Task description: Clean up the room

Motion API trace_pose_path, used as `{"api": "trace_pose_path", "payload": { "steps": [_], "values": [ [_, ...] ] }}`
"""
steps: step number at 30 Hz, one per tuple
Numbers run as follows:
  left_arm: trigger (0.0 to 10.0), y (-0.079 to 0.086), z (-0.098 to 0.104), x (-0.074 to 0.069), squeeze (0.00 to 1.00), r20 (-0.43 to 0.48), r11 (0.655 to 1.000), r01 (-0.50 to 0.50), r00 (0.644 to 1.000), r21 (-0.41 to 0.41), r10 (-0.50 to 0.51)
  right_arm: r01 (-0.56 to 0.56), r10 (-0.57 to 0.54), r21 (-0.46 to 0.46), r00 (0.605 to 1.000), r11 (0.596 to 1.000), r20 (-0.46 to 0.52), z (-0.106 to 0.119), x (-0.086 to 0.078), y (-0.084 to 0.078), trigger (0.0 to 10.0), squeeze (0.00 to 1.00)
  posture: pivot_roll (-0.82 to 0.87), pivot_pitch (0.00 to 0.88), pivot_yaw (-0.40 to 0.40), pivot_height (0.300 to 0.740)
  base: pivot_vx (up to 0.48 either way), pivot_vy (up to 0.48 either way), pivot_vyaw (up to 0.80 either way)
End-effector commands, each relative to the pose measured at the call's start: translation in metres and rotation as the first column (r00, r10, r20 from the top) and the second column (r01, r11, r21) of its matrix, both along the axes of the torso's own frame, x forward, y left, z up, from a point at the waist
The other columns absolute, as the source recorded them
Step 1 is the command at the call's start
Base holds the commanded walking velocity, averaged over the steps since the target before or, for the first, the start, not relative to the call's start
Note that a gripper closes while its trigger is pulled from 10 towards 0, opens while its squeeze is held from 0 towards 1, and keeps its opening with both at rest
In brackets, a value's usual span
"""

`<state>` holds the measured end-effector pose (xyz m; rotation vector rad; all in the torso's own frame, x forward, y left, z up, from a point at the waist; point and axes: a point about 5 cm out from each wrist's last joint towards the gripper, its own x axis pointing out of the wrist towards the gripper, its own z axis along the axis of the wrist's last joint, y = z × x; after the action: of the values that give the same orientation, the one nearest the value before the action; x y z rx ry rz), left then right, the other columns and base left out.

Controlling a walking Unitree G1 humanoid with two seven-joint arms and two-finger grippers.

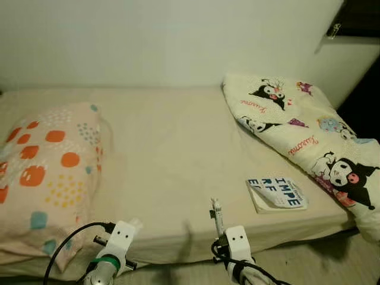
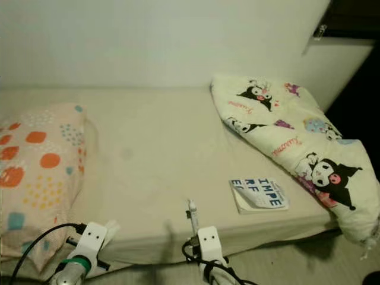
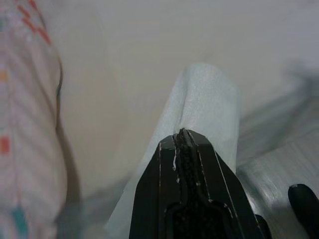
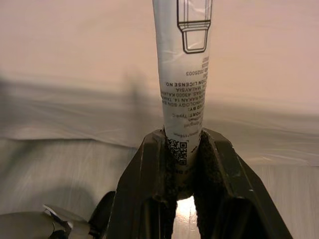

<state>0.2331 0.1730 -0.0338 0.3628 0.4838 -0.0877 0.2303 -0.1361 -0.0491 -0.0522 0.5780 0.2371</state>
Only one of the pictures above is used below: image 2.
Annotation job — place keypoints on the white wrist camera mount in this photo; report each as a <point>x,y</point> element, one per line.
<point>210,244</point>
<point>93,244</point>

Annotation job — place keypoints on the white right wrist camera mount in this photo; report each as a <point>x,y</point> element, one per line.
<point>210,244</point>

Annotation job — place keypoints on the cream bed mattress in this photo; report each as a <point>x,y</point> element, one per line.
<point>148,154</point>

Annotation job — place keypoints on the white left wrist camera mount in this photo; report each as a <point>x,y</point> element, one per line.
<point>93,244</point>

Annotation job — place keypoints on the dark window frame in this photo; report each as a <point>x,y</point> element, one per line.
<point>353,15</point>

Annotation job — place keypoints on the small metal clip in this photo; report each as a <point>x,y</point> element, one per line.
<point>319,32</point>

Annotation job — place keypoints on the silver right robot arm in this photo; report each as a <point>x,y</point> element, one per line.
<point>219,276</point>

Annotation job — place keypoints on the pink pillow with orange spots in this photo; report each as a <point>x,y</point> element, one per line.
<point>41,172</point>

